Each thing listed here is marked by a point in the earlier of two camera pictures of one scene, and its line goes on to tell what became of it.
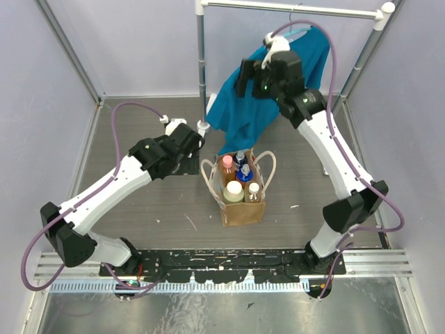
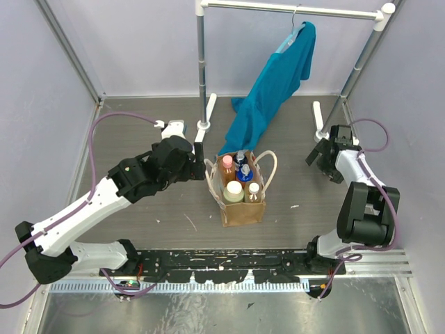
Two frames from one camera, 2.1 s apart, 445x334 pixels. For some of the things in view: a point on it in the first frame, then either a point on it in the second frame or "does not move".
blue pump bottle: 245,174 does not move
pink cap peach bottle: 227,170 does not move
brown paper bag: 245,213 does not move
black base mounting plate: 221,265 does not move
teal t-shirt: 312,44 -> 254,113
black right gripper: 249,69 -> 332,173
